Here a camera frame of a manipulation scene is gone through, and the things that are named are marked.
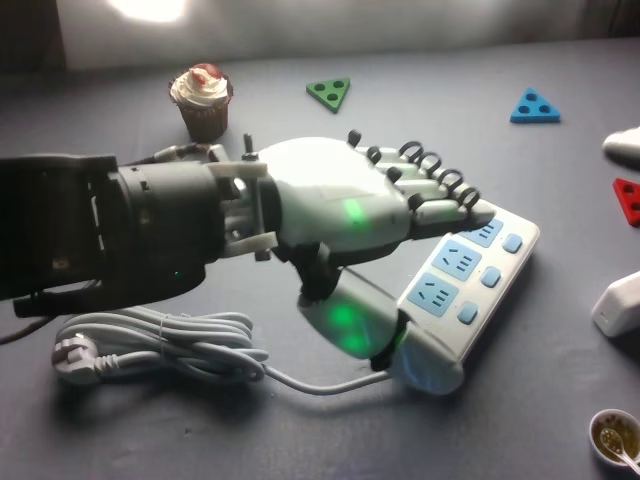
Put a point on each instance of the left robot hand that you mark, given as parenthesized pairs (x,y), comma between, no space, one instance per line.
(330,200)

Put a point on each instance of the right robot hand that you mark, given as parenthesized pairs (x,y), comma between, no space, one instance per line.
(627,145)

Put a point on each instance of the white power adapter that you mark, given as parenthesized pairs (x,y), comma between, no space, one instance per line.
(620,305)

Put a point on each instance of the white blue power strip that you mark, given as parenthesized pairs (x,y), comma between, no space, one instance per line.
(492,300)

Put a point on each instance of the red triangle block with holes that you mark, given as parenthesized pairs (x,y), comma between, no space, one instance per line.
(627,197)

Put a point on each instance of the blue triangle block with holes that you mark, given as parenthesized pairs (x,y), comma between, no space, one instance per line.
(534,112)

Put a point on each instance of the green triangle block with holes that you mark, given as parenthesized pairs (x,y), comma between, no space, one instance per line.
(330,97)

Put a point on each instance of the toy cupcake with cream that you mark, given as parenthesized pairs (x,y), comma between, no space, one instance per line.
(202,105)

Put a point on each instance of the small white spoon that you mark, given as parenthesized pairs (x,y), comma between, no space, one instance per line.
(612,439)

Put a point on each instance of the small white bowl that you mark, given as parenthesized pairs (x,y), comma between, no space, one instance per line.
(596,442)

